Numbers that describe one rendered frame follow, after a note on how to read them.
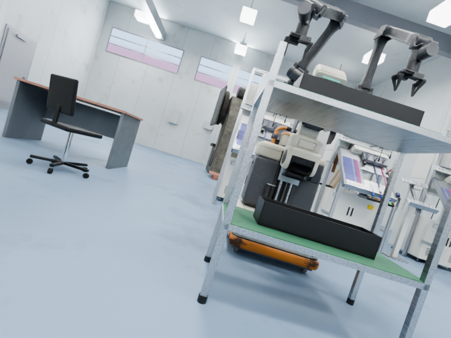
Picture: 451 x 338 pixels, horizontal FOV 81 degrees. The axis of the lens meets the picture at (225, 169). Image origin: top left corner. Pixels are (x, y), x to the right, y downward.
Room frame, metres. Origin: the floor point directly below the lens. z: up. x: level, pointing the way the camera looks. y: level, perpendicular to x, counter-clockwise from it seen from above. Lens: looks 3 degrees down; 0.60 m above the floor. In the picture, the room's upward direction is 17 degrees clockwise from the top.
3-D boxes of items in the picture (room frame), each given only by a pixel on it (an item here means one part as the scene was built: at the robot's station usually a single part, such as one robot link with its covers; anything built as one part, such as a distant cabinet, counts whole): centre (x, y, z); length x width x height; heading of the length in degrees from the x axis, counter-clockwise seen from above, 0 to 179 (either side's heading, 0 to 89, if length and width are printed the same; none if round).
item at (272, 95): (1.29, -0.50, 0.55); 0.91 x 0.46 x 1.10; 92
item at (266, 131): (3.68, -0.35, 0.66); 1.01 x 0.73 x 1.31; 2
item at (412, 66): (1.30, -0.71, 1.26); 0.10 x 0.07 x 0.07; 91
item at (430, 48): (1.26, -0.71, 1.36); 0.11 x 0.09 x 0.12; 2
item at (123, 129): (3.67, 2.13, 0.38); 1.43 x 0.74 x 0.77; 92
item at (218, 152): (8.06, 0.26, 1.33); 1.35 x 1.20 x 2.67; 2
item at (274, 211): (1.29, -0.50, 0.41); 0.57 x 0.17 x 0.11; 92
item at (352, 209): (3.91, -1.78, 0.31); 0.70 x 0.65 x 0.62; 92
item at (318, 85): (1.29, -0.49, 1.01); 0.57 x 0.17 x 0.11; 91
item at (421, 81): (1.30, -0.74, 1.19); 0.07 x 0.07 x 0.09; 1
